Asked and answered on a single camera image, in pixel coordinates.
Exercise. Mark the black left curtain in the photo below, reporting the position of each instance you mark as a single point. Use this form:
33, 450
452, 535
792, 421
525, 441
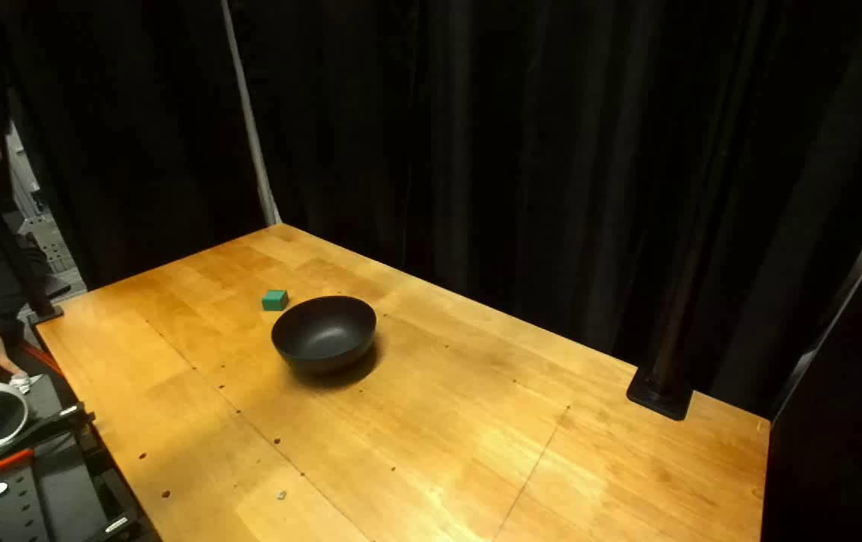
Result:
135, 128

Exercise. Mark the black bowl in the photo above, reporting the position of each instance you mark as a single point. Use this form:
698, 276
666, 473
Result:
327, 334

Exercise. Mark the black back curtain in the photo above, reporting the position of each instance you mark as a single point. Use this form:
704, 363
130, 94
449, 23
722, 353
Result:
501, 150

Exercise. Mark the black robot base post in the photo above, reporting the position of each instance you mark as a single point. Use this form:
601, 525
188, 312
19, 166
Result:
758, 208

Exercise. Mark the orange handled tool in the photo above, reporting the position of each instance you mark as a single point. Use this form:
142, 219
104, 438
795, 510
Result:
16, 460

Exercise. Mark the black curtain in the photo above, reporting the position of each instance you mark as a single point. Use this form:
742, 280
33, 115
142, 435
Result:
135, 128
501, 150

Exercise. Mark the silver right frame pole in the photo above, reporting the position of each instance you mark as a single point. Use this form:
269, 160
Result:
830, 321

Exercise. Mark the small green block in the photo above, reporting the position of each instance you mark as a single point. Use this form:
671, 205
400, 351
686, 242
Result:
275, 298

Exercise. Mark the silver corner frame pole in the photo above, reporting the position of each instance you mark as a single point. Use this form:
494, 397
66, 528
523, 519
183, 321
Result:
250, 132

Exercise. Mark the black pegboard tool tray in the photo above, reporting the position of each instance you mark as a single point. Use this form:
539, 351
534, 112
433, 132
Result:
71, 493

